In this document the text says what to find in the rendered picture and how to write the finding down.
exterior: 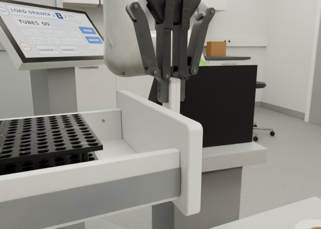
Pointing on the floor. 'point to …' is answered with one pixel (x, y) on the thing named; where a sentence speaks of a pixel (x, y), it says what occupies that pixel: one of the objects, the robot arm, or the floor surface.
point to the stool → (256, 122)
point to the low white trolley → (279, 216)
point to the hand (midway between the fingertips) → (171, 102)
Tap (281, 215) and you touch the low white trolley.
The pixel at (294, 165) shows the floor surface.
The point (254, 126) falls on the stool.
